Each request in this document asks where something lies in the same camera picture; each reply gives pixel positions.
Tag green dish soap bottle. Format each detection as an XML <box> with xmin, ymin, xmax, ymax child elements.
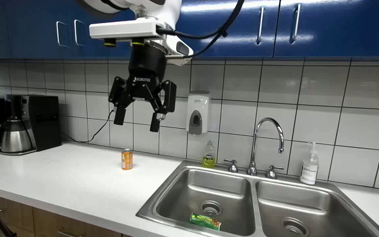
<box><xmin>202</xmin><ymin>140</ymin><xmax>216</xmax><ymax>169</ymax></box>

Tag orange drink can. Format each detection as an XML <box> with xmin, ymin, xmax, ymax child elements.
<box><xmin>121</xmin><ymin>149</ymin><xmax>134</xmax><ymax>171</ymax></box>

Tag steel coffee carafe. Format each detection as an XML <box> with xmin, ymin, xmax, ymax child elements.
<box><xmin>0</xmin><ymin>118</ymin><xmax>34</xmax><ymax>154</ymax></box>

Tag clear pump soap bottle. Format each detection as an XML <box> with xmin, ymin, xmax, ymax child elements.
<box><xmin>299</xmin><ymin>141</ymin><xmax>319</xmax><ymax>186</ymax></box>

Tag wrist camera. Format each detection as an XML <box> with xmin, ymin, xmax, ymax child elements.
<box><xmin>89</xmin><ymin>17</ymin><xmax>177</xmax><ymax>48</ymax></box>

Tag chrome tap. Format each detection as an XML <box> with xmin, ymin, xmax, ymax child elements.
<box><xmin>246</xmin><ymin>117</ymin><xmax>285</xmax><ymax>176</ymax></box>

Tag black coffee maker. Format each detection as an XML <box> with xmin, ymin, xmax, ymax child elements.
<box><xmin>0</xmin><ymin>94</ymin><xmax>62</xmax><ymax>156</ymax></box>

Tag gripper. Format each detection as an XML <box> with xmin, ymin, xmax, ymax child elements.
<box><xmin>108</xmin><ymin>43</ymin><xmax>178</xmax><ymax>133</ymax></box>

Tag green packet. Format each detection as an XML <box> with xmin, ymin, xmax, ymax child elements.
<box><xmin>189</xmin><ymin>212</ymin><xmax>222</xmax><ymax>231</ymax></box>

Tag white wall soap dispenser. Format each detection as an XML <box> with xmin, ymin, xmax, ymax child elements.
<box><xmin>186</xmin><ymin>92</ymin><xmax>211</xmax><ymax>136</ymax></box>

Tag blue cabinet door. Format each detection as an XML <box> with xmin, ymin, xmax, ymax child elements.
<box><xmin>176</xmin><ymin>0</ymin><xmax>279</xmax><ymax>58</ymax></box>
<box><xmin>274</xmin><ymin>0</ymin><xmax>379</xmax><ymax>58</ymax></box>
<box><xmin>72</xmin><ymin>0</ymin><xmax>134</xmax><ymax>60</ymax></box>
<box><xmin>9</xmin><ymin>0</ymin><xmax>73</xmax><ymax>60</ymax></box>

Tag wooden drawer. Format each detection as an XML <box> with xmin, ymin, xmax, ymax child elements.
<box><xmin>33</xmin><ymin>207</ymin><xmax>123</xmax><ymax>237</ymax></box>
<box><xmin>0</xmin><ymin>196</ymin><xmax>35</xmax><ymax>233</ymax></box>

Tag silver cabinet door handle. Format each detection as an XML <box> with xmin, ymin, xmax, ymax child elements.
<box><xmin>256</xmin><ymin>6</ymin><xmax>265</xmax><ymax>45</ymax></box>
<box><xmin>74</xmin><ymin>19</ymin><xmax>88</xmax><ymax>47</ymax></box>
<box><xmin>289</xmin><ymin>3</ymin><xmax>301</xmax><ymax>44</ymax></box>
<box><xmin>56</xmin><ymin>21</ymin><xmax>70</xmax><ymax>48</ymax></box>

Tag chrome tap lever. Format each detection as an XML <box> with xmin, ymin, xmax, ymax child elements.
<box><xmin>265</xmin><ymin>165</ymin><xmax>285</xmax><ymax>180</ymax></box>
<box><xmin>223</xmin><ymin>159</ymin><xmax>239</xmax><ymax>173</ymax></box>

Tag steel double sink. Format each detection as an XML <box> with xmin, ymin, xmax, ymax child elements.
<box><xmin>136</xmin><ymin>160</ymin><xmax>379</xmax><ymax>237</ymax></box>

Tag black cable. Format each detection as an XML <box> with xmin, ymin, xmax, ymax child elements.
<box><xmin>61</xmin><ymin>110</ymin><xmax>115</xmax><ymax>144</ymax></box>

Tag blue wall cabinet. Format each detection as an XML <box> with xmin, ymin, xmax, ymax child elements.
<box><xmin>0</xmin><ymin>0</ymin><xmax>379</xmax><ymax>62</ymax></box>

